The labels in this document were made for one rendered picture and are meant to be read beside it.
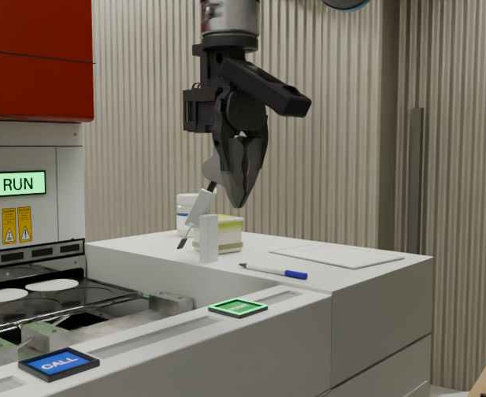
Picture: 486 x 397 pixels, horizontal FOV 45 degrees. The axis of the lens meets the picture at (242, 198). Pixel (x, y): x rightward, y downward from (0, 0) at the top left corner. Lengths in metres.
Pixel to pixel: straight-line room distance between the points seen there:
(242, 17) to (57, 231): 0.70
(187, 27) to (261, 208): 1.18
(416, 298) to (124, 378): 0.65
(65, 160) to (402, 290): 0.71
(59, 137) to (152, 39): 2.62
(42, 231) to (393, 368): 0.72
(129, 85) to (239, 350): 3.31
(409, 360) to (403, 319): 0.09
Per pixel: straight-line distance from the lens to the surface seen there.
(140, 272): 1.16
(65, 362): 0.62
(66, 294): 1.14
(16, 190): 1.21
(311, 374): 0.86
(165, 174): 3.72
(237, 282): 0.98
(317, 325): 0.84
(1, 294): 1.19
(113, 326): 1.00
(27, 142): 1.22
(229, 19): 0.73
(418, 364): 1.17
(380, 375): 1.04
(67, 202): 1.27
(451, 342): 3.07
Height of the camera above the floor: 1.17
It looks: 5 degrees down
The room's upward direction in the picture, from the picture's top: straight up
